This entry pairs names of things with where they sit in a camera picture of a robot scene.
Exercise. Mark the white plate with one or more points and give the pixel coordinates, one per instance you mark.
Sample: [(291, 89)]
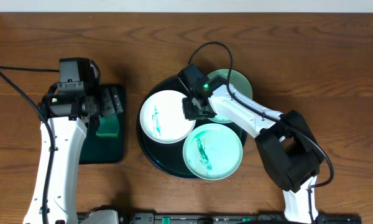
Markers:
[(162, 118)]

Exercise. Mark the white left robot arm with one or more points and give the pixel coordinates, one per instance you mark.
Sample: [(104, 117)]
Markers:
[(80, 124)]

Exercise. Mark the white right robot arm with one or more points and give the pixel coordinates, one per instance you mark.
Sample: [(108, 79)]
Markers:
[(285, 143)]

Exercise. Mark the light green plate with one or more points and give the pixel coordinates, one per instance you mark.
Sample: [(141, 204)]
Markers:
[(239, 81), (212, 151)]

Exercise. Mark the round dark green tray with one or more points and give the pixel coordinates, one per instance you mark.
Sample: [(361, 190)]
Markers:
[(166, 157)]

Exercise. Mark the rectangular dark green tray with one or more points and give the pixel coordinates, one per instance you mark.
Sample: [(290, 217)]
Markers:
[(96, 150)]

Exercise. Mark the light green back plate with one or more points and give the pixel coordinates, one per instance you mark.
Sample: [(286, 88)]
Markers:
[(239, 81)]

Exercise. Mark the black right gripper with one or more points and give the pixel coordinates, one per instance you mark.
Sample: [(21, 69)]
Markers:
[(189, 114)]

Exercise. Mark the light green front plate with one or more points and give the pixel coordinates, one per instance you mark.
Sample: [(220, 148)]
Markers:
[(212, 151)]

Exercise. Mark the green sponge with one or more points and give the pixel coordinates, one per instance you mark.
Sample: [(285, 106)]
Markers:
[(109, 127)]

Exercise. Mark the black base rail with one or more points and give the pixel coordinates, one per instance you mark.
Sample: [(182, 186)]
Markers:
[(112, 216)]

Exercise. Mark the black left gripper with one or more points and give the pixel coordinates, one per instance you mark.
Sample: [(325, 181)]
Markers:
[(105, 101)]

